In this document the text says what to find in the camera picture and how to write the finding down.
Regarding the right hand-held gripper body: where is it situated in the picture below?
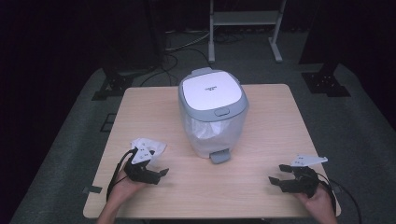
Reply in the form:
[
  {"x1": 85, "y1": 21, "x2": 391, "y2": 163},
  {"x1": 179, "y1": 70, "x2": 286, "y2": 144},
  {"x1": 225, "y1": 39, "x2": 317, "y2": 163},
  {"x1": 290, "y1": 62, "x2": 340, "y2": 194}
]
[{"x1": 279, "y1": 154, "x2": 329, "y2": 199}]

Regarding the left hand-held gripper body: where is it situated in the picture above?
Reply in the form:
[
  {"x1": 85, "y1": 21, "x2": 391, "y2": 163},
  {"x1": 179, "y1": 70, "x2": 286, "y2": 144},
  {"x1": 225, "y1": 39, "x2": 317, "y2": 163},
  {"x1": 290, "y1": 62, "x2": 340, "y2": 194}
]
[{"x1": 123, "y1": 141, "x2": 159, "y2": 185}]

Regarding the white tissue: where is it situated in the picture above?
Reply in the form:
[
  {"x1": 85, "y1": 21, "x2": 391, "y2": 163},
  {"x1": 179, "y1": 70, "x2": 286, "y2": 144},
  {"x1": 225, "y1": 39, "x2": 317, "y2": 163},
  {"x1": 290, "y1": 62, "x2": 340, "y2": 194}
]
[{"x1": 130, "y1": 137, "x2": 168, "y2": 162}]

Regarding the white grey pedal trash can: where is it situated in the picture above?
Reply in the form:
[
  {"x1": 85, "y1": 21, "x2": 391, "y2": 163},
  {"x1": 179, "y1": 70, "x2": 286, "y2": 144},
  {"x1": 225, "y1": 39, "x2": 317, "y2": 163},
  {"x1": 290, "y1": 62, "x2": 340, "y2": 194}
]
[{"x1": 177, "y1": 66, "x2": 250, "y2": 165}]

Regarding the person's left hand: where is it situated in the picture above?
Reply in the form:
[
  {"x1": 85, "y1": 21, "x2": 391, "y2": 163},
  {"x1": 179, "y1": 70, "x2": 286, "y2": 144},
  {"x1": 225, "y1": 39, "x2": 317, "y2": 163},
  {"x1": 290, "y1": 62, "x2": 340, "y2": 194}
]
[{"x1": 106, "y1": 176, "x2": 148, "y2": 208}]

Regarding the person's right hand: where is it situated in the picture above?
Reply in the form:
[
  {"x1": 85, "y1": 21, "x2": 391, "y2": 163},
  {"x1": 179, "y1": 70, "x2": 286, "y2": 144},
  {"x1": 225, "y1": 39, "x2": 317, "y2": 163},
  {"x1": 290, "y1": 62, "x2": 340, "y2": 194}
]
[{"x1": 294, "y1": 186, "x2": 337, "y2": 219}]

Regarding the grey tape strip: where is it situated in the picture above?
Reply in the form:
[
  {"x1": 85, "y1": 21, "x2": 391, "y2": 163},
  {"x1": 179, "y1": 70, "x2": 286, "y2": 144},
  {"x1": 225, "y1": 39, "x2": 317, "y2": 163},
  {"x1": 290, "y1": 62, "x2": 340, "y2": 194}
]
[{"x1": 82, "y1": 185, "x2": 103, "y2": 195}]

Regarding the white plastic bin liner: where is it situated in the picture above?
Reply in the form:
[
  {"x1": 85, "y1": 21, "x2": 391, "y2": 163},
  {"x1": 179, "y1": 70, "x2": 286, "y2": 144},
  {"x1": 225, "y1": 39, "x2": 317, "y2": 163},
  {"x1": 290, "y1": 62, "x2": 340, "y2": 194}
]
[{"x1": 183, "y1": 113, "x2": 242, "y2": 157}]

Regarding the white metal stand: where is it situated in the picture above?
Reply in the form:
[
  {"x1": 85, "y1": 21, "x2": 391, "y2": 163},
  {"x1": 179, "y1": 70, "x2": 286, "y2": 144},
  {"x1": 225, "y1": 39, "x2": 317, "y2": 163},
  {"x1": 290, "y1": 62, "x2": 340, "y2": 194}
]
[{"x1": 207, "y1": 0, "x2": 288, "y2": 64}]

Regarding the left hand-held gripper black cable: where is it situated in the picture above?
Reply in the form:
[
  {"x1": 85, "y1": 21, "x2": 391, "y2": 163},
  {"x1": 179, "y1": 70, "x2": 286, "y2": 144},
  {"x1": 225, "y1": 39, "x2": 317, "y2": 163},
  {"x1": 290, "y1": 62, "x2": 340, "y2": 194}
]
[{"x1": 106, "y1": 148, "x2": 139, "y2": 202}]

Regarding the hand-held gripper black cable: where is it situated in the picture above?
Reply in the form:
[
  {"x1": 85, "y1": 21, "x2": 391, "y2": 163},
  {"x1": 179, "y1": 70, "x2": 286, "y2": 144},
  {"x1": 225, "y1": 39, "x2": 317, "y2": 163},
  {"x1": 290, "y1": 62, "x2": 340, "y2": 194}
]
[
  {"x1": 106, "y1": 148, "x2": 139, "y2": 202},
  {"x1": 316, "y1": 172, "x2": 362, "y2": 224}
]

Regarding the right hand-held gripper black cable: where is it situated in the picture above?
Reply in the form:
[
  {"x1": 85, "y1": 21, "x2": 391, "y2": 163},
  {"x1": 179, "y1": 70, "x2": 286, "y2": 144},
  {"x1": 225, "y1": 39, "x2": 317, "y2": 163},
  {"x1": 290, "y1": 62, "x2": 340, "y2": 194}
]
[{"x1": 316, "y1": 172, "x2": 362, "y2": 224}]

